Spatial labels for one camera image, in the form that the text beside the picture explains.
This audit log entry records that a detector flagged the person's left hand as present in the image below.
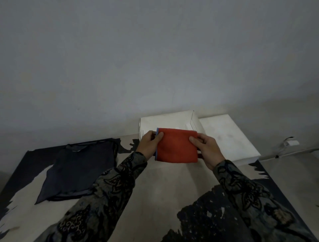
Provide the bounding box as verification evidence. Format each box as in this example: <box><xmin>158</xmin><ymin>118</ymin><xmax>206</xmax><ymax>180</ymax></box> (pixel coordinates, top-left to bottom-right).
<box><xmin>136</xmin><ymin>130</ymin><xmax>164</xmax><ymax>161</ymax></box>

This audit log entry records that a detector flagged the person's right hand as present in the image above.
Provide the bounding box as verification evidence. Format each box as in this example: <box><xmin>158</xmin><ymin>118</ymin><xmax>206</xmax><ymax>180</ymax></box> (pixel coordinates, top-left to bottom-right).
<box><xmin>189</xmin><ymin>133</ymin><xmax>226</xmax><ymax>171</ymax></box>

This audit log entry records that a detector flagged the red cloth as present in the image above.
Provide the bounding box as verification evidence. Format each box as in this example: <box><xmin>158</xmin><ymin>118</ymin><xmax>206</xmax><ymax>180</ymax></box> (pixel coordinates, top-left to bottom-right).
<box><xmin>155</xmin><ymin>128</ymin><xmax>203</xmax><ymax>164</ymax></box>

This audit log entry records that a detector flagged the person's right forearm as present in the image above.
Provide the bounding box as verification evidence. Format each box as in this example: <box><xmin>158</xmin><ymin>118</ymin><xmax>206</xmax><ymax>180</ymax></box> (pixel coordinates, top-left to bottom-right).
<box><xmin>214</xmin><ymin>160</ymin><xmax>318</xmax><ymax>242</ymax></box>

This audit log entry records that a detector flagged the person's left forearm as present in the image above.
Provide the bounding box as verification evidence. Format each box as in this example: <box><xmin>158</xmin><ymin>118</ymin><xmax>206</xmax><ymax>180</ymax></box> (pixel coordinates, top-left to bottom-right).
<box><xmin>34</xmin><ymin>152</ymin><xmax>148</xmax><ymax>242</ymax></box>

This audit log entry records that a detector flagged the white cardboard box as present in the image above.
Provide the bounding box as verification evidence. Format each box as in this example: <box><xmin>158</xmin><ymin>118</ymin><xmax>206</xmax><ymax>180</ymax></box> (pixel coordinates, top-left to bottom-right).
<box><xmin>139</xmin><ymin>110</ymin><xmax>205</xmax><ymax>140</ymax></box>

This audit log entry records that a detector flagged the white box lid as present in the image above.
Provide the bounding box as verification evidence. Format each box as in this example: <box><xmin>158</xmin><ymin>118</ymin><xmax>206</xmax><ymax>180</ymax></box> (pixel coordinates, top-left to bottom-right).
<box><xmin>198</xmin><ymin>114</ymin><xmax>261</xmax><ymax>167</ymax></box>

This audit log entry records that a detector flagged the black and white patterned tablecloth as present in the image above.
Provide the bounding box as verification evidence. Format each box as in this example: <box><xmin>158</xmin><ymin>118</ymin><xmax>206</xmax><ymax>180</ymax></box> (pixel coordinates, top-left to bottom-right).
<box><xmin>0</xmin><ymin>135</ymin><xmax>319</xmax><ymax>242</ymax></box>

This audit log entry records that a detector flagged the dark navy cloth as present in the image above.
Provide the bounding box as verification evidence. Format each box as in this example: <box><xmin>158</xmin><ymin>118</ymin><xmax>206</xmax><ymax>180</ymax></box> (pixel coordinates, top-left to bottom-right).
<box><xmin>35</xmin><ymin>139</ymin><xmax>121</xmax><ymax>205</ymax></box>

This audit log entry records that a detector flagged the white cable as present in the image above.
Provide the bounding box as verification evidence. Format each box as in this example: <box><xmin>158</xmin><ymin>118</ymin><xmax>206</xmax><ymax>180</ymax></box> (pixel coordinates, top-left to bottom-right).
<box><xmin>275</xmin><ymin>137</ymin><xmax>319</xmax><ymax>159</ymax></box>

